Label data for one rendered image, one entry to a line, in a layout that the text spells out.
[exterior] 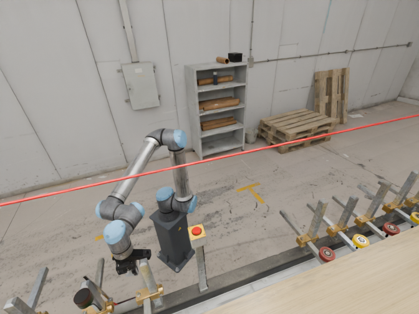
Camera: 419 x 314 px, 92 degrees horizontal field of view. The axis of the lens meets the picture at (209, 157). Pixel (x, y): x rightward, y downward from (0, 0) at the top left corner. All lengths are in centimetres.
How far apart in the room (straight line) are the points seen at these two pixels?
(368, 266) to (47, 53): 361
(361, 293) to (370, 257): 23
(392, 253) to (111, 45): 342
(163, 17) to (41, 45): 152
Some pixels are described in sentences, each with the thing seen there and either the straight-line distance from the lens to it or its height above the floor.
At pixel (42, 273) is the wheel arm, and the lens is 150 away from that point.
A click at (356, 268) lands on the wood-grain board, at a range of 145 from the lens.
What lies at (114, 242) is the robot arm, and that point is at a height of 126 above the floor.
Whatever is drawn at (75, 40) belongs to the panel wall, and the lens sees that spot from 331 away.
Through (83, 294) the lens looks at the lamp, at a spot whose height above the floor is 110.
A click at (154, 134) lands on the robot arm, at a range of 137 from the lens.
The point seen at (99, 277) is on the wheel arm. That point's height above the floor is 86.
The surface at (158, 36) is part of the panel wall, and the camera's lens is 335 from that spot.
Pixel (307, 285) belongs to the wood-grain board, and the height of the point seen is 90.
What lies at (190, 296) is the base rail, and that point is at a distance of 142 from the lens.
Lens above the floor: 200
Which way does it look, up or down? 32 degrees down
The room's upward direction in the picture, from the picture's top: 3 degrees counter-clockwise
